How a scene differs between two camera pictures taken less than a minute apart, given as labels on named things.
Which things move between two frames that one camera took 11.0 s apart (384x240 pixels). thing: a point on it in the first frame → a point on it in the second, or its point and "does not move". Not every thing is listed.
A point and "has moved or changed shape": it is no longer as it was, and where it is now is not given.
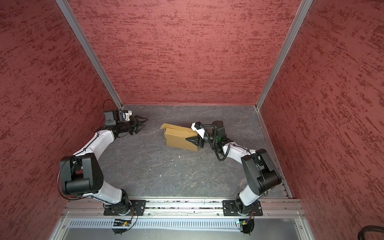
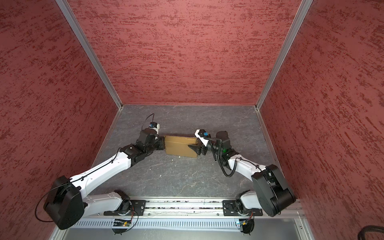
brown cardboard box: [176, 137] has moved or changed shape
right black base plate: [236, 208] does not move
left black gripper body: [127, 126] → [158, 145]
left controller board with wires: [122, 222] does not move
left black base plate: [122, 209] does not move
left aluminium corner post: [80, 30] does not move
